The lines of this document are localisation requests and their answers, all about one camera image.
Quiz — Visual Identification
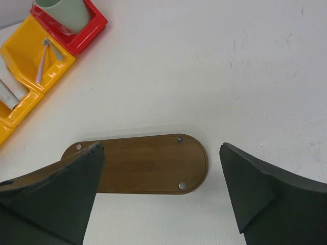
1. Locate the oval wooden tray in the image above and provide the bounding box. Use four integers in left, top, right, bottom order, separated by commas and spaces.
61, 133, 209, 196

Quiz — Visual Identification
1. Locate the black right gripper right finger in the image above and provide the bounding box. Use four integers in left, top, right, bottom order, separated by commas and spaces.
219, 142, 326, 244

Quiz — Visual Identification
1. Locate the empty yellow bin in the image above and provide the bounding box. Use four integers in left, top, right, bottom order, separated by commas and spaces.
0, 122, 15, 145

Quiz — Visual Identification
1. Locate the yellow toothpaste bin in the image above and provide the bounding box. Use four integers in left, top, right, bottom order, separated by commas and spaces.
1, 48, 44, 128

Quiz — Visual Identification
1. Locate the white toothpaste tube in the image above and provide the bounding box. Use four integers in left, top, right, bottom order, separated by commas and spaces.
1, 57, 29, 110

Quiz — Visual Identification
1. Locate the red plastic bin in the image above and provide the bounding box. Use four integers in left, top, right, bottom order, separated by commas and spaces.
30, 1, 108, 56

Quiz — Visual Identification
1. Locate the pink toothbrush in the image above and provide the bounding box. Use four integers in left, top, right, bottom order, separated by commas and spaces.
35, 38, 49, 84

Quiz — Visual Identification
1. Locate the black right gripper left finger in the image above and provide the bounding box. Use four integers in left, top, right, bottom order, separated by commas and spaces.
1, 142, 105, 244

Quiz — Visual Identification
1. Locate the pale green cup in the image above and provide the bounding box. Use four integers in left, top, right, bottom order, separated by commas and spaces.
34, 0, 91, 34

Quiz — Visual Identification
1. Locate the yellow toothbrush bin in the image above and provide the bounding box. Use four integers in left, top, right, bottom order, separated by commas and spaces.
1, 15, 76, 93

